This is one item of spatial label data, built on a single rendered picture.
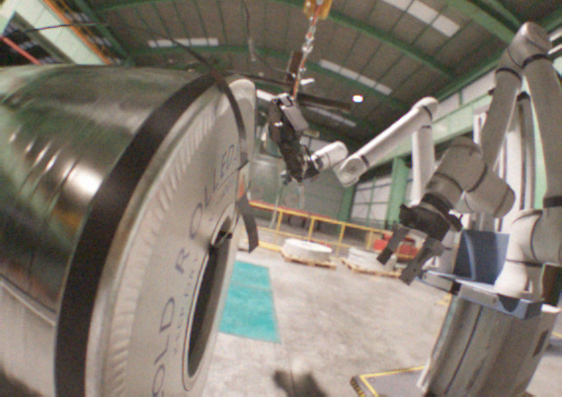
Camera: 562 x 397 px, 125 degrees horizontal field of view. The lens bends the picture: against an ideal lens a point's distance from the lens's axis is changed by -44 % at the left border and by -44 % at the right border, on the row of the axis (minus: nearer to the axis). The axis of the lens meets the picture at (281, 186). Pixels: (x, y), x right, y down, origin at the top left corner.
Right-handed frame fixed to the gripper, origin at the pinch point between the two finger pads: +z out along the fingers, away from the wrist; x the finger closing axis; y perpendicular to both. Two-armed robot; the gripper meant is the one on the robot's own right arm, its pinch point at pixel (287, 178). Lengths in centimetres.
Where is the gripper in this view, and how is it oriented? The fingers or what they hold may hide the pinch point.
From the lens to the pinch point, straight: 117.1
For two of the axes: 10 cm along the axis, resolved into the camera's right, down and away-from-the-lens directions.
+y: 0.8, -5.0, -8.6
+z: -8.3, 4.5, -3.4
